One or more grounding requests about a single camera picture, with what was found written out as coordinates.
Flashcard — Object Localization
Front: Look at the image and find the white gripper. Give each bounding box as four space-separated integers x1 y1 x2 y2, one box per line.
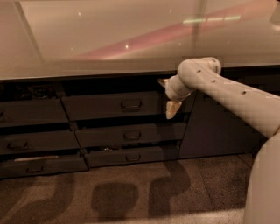
157 75 193 119

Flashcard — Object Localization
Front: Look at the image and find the dark drawer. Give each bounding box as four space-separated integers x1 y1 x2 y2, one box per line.
84 145 179 168
0 99 67 127
75 122 186 148
60 90 197 122
0 130 80 155
0 155 88 179

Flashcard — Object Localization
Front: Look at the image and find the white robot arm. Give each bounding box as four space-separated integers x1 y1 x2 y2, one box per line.
158 57 280 224

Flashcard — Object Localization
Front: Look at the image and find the dark cabinet door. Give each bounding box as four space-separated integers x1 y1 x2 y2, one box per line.
178 73 275 159

